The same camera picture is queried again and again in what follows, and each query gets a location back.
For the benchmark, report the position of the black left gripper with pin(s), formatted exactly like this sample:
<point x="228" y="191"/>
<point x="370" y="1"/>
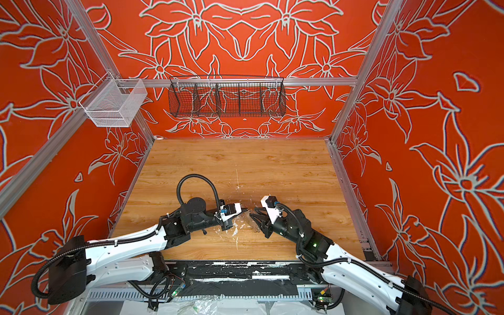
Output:
<point x="243" y="212"/>

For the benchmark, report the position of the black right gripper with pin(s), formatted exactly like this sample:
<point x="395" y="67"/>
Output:
<point x="266" y="226"/>

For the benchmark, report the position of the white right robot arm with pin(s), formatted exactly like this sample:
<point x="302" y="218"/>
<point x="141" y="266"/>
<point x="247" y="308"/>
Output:
<point x="326" y="262"/>

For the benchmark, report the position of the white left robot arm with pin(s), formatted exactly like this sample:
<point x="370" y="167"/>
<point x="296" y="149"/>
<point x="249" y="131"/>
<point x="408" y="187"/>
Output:
<point x="76" y="263"/>

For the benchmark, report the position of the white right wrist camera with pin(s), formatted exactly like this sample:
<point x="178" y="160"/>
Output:
<point x="269" y="203"/>

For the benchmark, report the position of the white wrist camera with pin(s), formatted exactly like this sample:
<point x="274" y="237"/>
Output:
<point x="269" y="203"/>
<point x="226" y="210"/>

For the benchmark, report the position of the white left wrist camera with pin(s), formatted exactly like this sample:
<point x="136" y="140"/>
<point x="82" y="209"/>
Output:
<point x="226" y="210"/>

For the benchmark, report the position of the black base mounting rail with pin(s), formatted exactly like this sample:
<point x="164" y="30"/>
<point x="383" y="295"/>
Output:
<point x="241" y="279"/>

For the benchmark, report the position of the black wire wall basket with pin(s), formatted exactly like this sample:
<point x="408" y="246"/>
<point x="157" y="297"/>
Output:
<point x="227" y="97"/>

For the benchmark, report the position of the white wire wall basket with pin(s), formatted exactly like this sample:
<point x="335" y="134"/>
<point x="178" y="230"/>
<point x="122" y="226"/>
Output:
<point x="111" y="102"/>

